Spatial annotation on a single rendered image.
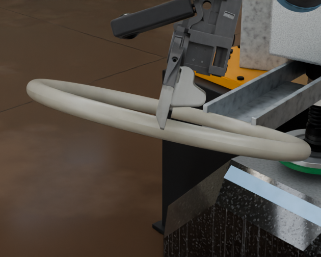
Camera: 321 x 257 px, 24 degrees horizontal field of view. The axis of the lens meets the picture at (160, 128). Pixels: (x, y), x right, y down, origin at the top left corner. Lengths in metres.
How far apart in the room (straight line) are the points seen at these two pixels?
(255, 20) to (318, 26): 1.13
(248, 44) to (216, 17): 1.84
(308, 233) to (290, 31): 0.47
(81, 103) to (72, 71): 4.17
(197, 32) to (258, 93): 0.67
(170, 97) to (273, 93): 0.75
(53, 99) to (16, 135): 3.15
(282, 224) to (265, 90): 0.33
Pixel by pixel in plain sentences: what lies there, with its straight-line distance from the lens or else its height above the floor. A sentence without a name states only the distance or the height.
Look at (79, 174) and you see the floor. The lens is 3.78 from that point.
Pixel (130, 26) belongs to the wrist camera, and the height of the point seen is 1.44.
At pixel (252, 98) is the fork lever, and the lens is 1.64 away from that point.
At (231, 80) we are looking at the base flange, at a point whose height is 0.78.
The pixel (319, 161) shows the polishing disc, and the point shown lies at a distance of 1.84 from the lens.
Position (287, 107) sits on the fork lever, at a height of 1.15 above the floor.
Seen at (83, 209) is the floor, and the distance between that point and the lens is 3.46.
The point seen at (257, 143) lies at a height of 1.28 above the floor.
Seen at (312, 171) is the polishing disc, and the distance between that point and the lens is 1.83.
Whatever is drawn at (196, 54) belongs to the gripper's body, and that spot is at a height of 1.41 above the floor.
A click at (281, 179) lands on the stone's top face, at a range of 1.86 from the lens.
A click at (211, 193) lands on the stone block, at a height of 0.78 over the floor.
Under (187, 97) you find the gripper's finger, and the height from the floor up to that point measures 1.37.
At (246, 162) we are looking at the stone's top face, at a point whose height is 0.87.
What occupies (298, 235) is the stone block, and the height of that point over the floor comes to 0.80.
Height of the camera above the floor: 1.72
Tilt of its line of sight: 24 degrees down
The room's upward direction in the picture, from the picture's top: straight up
